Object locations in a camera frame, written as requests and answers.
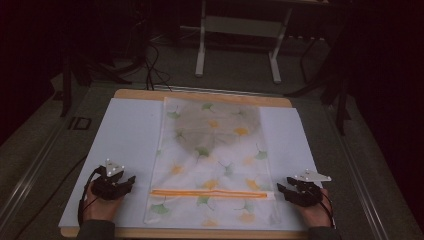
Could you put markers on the black stand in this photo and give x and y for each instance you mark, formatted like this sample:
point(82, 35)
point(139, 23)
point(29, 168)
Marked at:
point(338, 96)
point(66, 86)

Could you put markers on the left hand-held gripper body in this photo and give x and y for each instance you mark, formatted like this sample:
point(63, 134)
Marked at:
point(106, 186)

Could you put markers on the white board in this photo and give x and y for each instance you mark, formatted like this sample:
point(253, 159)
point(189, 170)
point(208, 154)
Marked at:
point(126, 133)

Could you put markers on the metal floor rail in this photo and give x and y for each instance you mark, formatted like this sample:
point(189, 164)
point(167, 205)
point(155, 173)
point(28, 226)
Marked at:
point(26, 180)
point(356, 173)

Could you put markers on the leaf print mesh laundry bag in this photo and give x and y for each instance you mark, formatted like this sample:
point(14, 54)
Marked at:
point(213, 173)

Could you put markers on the person's left hand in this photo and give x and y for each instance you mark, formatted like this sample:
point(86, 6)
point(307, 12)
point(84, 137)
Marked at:
point(100, 208)

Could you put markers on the grey garment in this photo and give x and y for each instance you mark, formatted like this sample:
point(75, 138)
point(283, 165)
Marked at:
point(213, 130)

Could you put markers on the white metal table frame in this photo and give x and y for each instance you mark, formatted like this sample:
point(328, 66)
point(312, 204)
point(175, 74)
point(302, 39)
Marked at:
point(240, 26)

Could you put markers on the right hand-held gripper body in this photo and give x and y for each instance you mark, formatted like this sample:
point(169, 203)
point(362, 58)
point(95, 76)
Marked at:
point(310, 191)

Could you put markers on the black floor socket plate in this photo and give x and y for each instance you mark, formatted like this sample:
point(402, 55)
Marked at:
point(80, 123)

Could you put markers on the wooden table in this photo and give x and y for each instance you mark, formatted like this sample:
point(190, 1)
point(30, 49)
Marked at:
point(140, 93)

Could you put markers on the person's right hand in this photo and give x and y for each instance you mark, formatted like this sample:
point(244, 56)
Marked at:
point(315, 213)

